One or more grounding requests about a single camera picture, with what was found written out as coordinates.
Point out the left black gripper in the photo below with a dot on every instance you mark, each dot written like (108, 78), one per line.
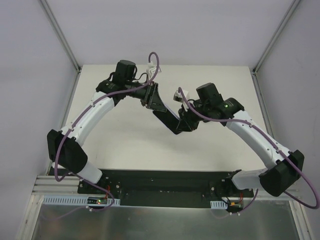
(151, 96)

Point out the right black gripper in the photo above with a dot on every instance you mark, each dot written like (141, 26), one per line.
(185, 118)

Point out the black smartphone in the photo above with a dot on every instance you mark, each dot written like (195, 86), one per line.
(169, 119)

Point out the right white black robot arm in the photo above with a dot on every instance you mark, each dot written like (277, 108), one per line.
(282, 166)

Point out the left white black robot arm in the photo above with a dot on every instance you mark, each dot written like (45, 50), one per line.
(65, 146)

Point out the reflective metal sheet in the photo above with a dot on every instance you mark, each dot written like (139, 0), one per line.
(263, 220)

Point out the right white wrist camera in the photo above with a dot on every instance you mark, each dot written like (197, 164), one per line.
(178, 95)

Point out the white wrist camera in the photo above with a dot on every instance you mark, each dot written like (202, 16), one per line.
(178, 95)
(151, 70)

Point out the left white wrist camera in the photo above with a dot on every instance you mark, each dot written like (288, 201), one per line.
(151, 70)

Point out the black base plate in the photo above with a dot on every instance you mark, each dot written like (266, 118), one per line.
(168, 189)

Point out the right white cable duct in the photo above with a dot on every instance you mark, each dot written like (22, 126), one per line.
(218, 205)

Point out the white cable duct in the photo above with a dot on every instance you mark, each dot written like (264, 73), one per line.
(80, 201)
(218, 205)

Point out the aluminium rail profile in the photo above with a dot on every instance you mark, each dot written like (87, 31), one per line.
(47, 185)

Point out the left white cable duct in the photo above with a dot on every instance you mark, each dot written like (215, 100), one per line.
(80, 201)

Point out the left aluminium frame post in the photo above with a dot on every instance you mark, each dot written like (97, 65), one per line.
(59, 33)

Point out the aluminium frame post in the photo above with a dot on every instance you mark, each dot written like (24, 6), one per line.
(277, 33)
(59, 33)

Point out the right aluminium frame post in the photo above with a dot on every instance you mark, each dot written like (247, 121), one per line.
(277, 33)

